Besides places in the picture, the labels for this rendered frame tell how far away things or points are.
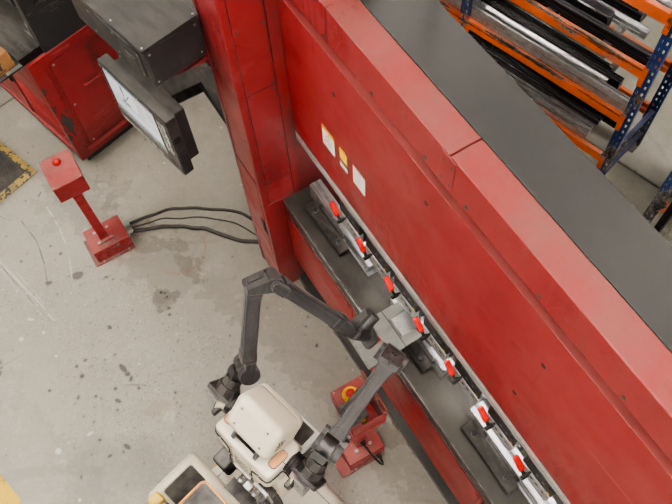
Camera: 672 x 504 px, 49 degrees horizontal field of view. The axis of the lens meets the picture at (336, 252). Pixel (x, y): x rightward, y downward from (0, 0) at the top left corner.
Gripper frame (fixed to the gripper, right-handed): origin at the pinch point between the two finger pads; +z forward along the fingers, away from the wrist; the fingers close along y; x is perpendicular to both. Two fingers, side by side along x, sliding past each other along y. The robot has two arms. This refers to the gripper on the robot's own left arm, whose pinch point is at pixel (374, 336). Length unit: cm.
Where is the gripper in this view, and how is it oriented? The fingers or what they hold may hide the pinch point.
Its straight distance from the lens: 297.8
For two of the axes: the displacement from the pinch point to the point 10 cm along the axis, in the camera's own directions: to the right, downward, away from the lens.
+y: -5.2, -7.5, 4.0
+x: -7.3, 6.4, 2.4
